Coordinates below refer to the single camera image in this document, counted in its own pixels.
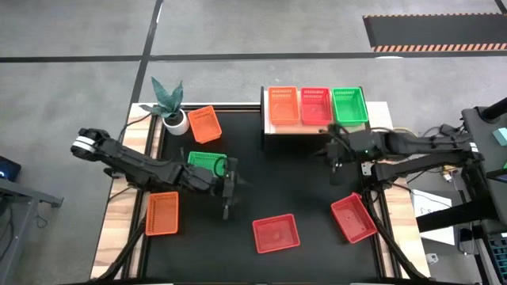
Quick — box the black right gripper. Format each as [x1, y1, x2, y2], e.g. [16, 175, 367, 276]
[324, 122, 372, 186]

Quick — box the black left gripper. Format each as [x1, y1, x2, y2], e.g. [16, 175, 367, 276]
[212, 157, 255, 221]

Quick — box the red slotted plastic basket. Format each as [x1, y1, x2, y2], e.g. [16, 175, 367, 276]
[251, 213, 301, 255]
[299, 86, 334, 127]
[330, 192, 379, 245]

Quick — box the green slotted plastic basket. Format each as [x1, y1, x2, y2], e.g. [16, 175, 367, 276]
[331, 86, 370, 127]
[186, 150, 229, 178]

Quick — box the orange slotted plastic basket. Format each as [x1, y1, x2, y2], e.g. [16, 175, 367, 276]
[144, 191, 180, 238]
[187, 104, 223, 145]
[268, 85, 301, 127]

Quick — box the snake plant in white pot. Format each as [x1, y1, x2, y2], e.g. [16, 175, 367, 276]
[138, 76, 191, 136]

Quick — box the white cardboard box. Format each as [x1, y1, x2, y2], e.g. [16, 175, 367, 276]
[410, 188, 457, 247]

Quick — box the black floor bar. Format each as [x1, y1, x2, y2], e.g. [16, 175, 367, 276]
[415, 199, 496, 234]

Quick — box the black power adapter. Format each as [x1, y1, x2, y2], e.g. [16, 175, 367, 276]
[440, 123, 460, 138]

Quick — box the dark grey cart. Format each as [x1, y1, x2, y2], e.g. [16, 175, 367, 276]
[460, 103, 507, 227]

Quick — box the teal box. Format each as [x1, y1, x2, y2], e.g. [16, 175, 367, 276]
[492, 127, 507, 147]

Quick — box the black pole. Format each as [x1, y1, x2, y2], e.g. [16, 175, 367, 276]
[480, 97, 507, 122]

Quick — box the black hazard striped floor mat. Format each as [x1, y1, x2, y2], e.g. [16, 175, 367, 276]
[363, 13, 507, 53]

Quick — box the backlit keyboard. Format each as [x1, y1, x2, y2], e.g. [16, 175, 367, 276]
[486, 232, 507, 285]

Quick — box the black device with blue light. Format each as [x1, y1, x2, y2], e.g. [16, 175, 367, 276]
[0, 154, 23, 183]

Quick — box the wooden shelf with black frame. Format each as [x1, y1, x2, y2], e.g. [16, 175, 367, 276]
[260, 85, 369, 150]

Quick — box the black metal table frame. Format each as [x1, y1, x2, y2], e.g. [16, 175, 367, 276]
[90, 85, 432, 285]

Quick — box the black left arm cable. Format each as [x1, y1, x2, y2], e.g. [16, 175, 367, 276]
[117, 112, 154, 140]

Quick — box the grey metal desk frame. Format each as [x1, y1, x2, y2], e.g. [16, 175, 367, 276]
[0, 177, 64, 275]

